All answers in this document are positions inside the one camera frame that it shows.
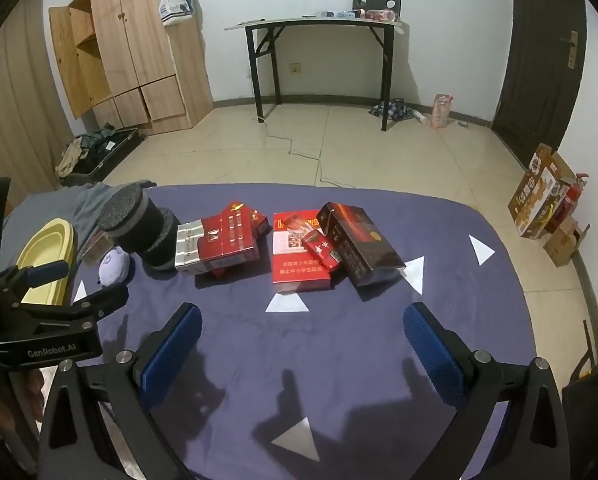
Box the pink packet bag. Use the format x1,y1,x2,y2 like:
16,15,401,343
431,93,455,129

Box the plain brown cardboard box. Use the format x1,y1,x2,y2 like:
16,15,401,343
544,217,590,267

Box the open black suitcase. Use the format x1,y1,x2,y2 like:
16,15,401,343
54,122,142,183

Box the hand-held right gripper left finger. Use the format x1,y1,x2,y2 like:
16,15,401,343
38,302,203,480

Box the wooden wardrobe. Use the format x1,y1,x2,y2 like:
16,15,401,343
49,0,215,136

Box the dark brown cigarette pack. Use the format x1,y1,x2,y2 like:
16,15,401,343
317,202,407,288

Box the black bag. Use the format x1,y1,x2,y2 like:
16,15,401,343
562,320,598,480

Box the plaid cloth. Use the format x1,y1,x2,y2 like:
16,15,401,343
369,100,415,121

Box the beige curtain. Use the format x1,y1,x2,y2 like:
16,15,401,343
0,0,74,196

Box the dark door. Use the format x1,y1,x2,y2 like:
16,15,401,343
492,0,587,153

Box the large red carton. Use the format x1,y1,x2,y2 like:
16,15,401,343
271,211,332,293

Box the person's left hand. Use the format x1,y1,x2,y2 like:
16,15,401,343
0,367,46,441

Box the red and silver cigarette pack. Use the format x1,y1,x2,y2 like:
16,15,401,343
175,212,258,277

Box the metal door handle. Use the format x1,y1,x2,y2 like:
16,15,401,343
562,31,578,68

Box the printed cardboard box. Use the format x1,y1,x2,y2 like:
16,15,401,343
508,143,575,239

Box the grey blanket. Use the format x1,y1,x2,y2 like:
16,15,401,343
1,180,157,261

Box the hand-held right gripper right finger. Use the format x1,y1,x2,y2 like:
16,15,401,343
403,302,572,480

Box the small red cigarette pack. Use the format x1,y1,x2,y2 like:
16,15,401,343
300,229,343,273

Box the black-legged folding table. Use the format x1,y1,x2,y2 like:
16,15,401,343
224,16,410,132

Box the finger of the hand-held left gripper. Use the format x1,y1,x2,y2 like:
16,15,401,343
0,260,70,306
9,285,130,336

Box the pale yellow plastic basin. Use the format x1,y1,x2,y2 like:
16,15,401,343
16,217,76,306

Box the tan clothes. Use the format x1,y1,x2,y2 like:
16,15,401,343
55,137,92,177

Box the lilac plush puff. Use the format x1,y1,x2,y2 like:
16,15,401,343
98,247,132,287

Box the red fire extinguisher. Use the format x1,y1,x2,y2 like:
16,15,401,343
552,172,590,233

